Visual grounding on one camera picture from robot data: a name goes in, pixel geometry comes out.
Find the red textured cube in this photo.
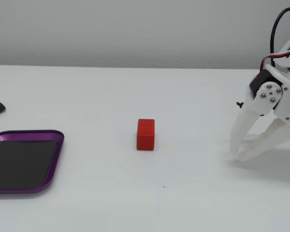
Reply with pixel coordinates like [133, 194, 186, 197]
[136, 118, 156, 151]

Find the purple metal tray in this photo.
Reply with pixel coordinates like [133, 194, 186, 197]
[0, 130, 65, 194]

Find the black cable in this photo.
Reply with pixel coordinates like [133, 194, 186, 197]
[270, 7, 290, 67]

